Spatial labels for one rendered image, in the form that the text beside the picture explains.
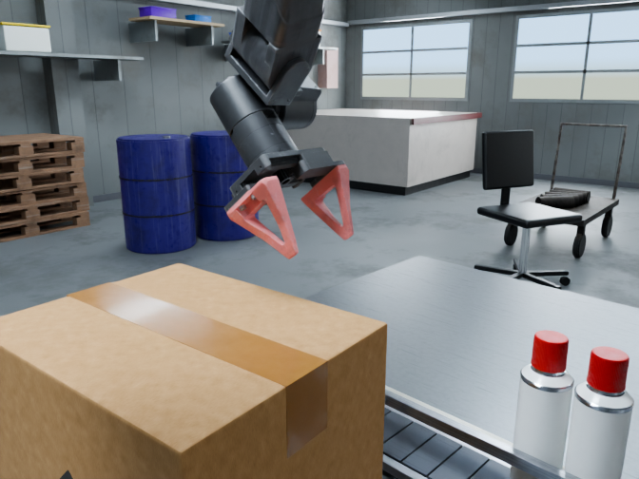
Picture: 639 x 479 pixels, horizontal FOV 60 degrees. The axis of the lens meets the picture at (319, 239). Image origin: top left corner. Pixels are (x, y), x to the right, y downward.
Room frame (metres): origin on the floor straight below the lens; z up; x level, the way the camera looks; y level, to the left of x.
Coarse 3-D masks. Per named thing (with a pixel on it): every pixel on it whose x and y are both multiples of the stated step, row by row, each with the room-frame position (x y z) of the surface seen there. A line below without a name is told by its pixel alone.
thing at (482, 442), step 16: (400, 400) 0.60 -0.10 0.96; (416, 416) 0.58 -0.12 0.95; (432, 416) 0.57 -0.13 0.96; (448, 432) 0.55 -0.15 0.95; (464, 432) 0.54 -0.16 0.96; (480, 432) 0.54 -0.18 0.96; (480, 448) 0.52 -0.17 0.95; (496, 448) 0.51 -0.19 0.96; (512, 448) 0.51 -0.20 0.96; (512, 464) 0.50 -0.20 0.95; (528, 464) 0.49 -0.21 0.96; (544, 464) 0.48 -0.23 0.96
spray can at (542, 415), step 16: (544, 336) 0.52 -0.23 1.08; (560, 336) 0.52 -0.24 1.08; (544, 352) 0.51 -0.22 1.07; (560, 352) 0.50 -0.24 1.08; (528, 368) 0.52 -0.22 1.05; (544, 368) 0.51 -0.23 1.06; (560, 368) 0.50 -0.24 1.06; (528, 384) 0.51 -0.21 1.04; (544, 384) 0.50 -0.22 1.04; (560, 384) 0.50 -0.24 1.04; (528, 400) 0.51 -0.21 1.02; (544, 400) 0.50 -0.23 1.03; (560, 400) 0.50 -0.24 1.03; (528, 416) 0.51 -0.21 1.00; (544, 416) 0.50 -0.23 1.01; (560, 416) 0.50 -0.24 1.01; (528, 432) 0.50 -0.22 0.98; (544, 432) 0.50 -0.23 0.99; (560, 432) 0.50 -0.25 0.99; (528, 448) 0.50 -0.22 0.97; (544, 448) 0.50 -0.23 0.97; (560, 448) 0.50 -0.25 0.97; (560, 464) 0.50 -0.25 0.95
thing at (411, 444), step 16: (384, 416) 0.69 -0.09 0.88; (400, 416) 0.69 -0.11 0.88; (384, 432) 0.66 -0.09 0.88; (400, 432) 0.66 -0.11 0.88; (416, 432) 0.66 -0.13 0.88; (432, 432) 0.66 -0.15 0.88; (384, 448) 0.62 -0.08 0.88; (400, 448) 0.62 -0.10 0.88; (416, 448) 0.62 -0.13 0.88; (432, 448) 0.62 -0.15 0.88; (448, 448) 0.62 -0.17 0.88; (464, 448) 0.62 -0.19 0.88; (416, 464) 0.59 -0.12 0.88; (432, 464) 0.59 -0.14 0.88; (448, 464) 0.59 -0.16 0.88; (464, 464) 0.59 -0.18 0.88; (480, 464) 0.59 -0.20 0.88; (496, 464) 0.59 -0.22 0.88
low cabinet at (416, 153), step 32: (320, 128) 7.78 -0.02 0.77; (352, 128) 7.45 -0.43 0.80; (384, 128) 7.15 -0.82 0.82; (416, 128) 7.07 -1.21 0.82; (448, 128) 7.76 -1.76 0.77; (352, 160) 7.45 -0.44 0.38; (384, 160) 7.14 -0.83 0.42; (416, 160) 7.10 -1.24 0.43; (448, 160) 7.80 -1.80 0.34; (384, 192) 7.14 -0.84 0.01
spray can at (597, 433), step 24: (600, 360) 0.47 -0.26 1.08; (624, 360) 0.47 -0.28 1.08; (600, 384) 0.47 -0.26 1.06; (624, 384) 0.47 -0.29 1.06; (576, 408) 0.48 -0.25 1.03; (600, 408) 0.46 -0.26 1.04; (624, 408) 0.46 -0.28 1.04; (576, 432) 0.48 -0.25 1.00; (600, 432) 0.46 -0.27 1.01; (624, 432) 0.46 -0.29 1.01; (576, 456) 0.47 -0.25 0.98; (600, 456) 0.46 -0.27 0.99; (624, 456) 0.47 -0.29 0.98
